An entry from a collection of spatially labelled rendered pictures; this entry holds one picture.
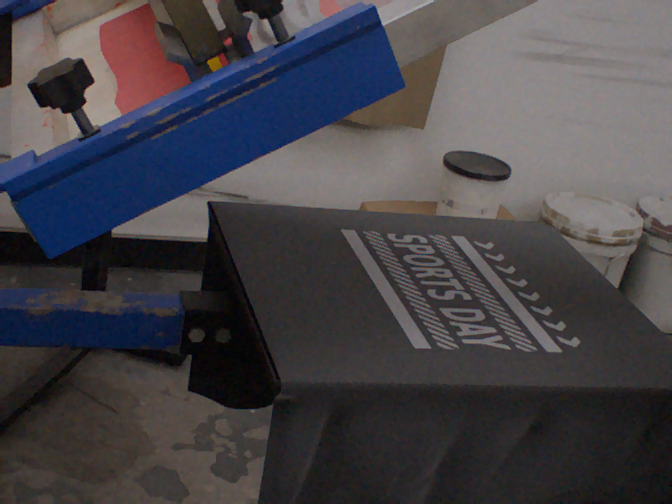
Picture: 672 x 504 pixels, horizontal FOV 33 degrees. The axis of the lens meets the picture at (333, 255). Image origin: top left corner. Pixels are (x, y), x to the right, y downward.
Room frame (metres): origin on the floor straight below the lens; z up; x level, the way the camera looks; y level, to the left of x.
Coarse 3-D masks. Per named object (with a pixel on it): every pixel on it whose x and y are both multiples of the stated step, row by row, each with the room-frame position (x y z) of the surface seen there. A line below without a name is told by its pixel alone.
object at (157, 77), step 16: (320, 0) 1.06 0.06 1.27; (336, 0) 1.04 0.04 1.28; (352, 0) 1.03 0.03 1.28; (368, 0) 1.01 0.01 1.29; (384, 0) 0.99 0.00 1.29; (144, 64) 1.07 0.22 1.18; (160, 64) 1.05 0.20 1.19; (176, 64) 1.03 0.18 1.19; (224, 64) 0.98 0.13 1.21; (128, 80) 1.04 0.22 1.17; (144, 80) 1.02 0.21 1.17; (160, 80) 1.00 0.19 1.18; (176, 80) 0.99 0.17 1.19; (128, 96) 0.99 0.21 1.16; (144, 96) 0.98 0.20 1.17; (160, 96) 0.96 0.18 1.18; (128, 112) 0.95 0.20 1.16
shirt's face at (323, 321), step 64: (256, 256) 1.17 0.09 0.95; (320, 256) 1.21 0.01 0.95; (512, 256) 1.32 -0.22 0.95; (576, 256) 1.36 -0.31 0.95; (256, 320) 1.01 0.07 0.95; (320, 320) 1.04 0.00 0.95; (384, 320) 1.07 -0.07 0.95; (576, 320) 1.16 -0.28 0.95; (640, 320) 1.19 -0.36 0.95; (512, 384) 0.98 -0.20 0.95; (576, 384) 1.01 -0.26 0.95; (640, 384) 1.03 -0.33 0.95
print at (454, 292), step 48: (384, 240) 1.29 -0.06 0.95; (432, 240) 1.32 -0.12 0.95; (480, 240) 1.35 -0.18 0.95; (384, 288) 1.15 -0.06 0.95; (432, 288) 1.17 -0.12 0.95; (480, 288) 1.20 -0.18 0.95; (528, 288) 1.23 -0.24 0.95; (432, 336) 1.05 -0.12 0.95; (480, 336) 1.07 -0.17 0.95; (528, 336) 1.10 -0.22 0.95; (576, 336) 1.12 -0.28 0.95
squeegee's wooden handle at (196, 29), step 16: (176, 0) 0.90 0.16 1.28; (192, 0) 0.91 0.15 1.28; (176, 16) 0.90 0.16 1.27; (192, 16) 0.91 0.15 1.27; (208, 16) 0.91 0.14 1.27; (192, 32) 0.91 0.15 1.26; (208, 32) 0.91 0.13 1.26; (192, 48) 0.91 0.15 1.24; (208, 48) 0.91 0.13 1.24; (224, 48) 0.92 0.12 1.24
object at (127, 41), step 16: (128, 16) 1.25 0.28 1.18; (144, 16) 1.23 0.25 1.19; (112, 32) 1.21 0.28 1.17; (128, 32) 1.19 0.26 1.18; (144, 32) 1.17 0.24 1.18; (112, 48) 1.15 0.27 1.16; (128, 48) 1.13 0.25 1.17; (144, 48) 1.11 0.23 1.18; (160, 48) 1.10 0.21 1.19; (112, 64) 1.10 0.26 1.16; (128, 64) 1.08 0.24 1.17
